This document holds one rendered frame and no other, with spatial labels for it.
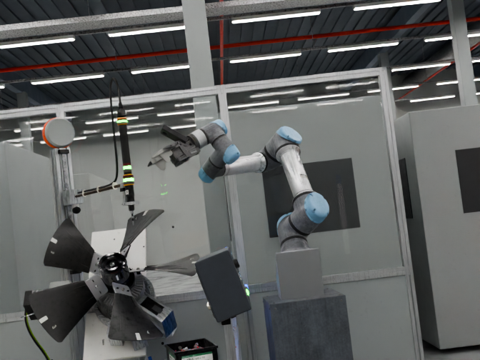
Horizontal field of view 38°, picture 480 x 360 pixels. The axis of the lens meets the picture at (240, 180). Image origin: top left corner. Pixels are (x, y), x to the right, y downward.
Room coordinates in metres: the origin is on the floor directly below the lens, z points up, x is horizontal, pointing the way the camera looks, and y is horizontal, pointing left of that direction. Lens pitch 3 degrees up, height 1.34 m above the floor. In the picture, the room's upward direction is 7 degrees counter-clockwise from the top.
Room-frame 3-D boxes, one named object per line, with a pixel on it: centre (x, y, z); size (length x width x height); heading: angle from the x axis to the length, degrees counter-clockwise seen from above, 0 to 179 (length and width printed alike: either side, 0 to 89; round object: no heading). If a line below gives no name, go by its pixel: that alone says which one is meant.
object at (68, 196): (3.38, 0.83, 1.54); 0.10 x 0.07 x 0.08; 36
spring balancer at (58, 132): (3.45, 0.88, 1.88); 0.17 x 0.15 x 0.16; 91
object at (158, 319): (2.90, 0.41, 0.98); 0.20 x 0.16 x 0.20; 1
